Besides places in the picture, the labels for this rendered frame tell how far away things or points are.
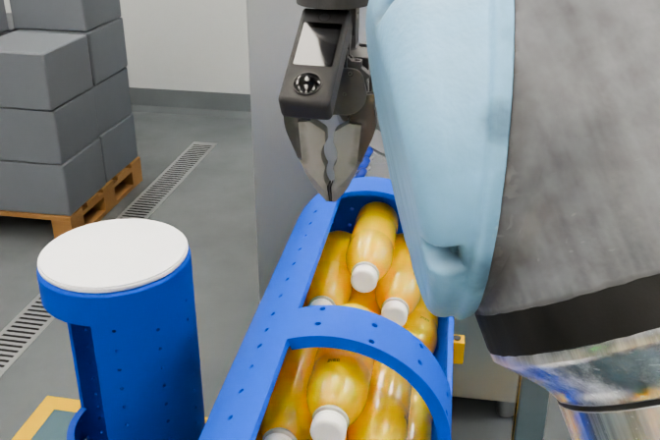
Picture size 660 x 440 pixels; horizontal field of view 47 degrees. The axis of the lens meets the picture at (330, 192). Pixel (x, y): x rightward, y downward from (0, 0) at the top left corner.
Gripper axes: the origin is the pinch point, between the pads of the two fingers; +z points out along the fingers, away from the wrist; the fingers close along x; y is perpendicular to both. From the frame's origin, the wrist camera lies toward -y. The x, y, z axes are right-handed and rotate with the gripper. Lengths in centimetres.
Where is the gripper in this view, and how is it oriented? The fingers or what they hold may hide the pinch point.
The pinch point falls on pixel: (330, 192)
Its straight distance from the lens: 77.9
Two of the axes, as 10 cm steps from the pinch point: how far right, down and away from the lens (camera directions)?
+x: -9.9, -0.7, 1.4
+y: 1.6, -4.1, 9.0
